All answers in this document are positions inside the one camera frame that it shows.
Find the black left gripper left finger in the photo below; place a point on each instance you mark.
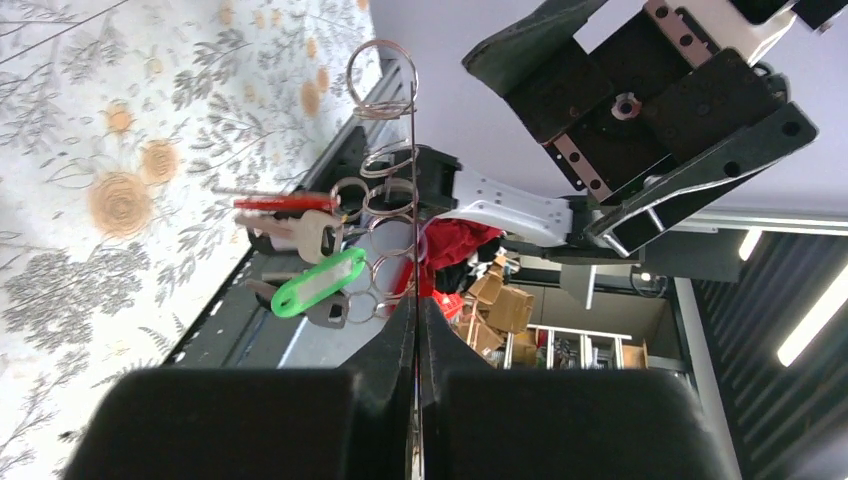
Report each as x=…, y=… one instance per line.
x=348, y=422

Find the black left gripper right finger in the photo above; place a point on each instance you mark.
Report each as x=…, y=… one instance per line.
x=480, y=422

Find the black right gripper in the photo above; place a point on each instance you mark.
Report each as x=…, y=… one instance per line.
x=654, y=124

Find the silver metal key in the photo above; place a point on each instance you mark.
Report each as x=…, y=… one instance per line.
x=306, y=233

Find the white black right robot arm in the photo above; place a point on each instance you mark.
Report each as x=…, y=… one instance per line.
x=461, y=193

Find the cardboard boxes pile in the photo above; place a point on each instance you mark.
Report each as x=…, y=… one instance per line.
x=493, y=309

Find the green plastic key tag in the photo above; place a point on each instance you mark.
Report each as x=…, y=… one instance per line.
x=336, y=271

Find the red t-shirt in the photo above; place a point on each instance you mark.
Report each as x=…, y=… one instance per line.
x=445, y=248

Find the red plastic key tag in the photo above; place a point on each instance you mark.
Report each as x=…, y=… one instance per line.
x=268, y=201

